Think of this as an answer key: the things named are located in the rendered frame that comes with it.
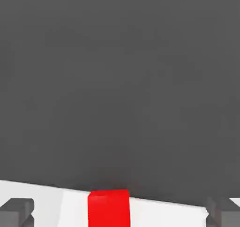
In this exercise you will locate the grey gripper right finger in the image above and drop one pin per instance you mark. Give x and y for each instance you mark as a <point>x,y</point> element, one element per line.
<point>225,214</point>

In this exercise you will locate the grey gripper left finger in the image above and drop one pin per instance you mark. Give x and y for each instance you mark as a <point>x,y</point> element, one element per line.
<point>15,212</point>

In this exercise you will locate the small red cube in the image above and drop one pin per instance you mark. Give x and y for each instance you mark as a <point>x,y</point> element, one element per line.
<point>108,210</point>

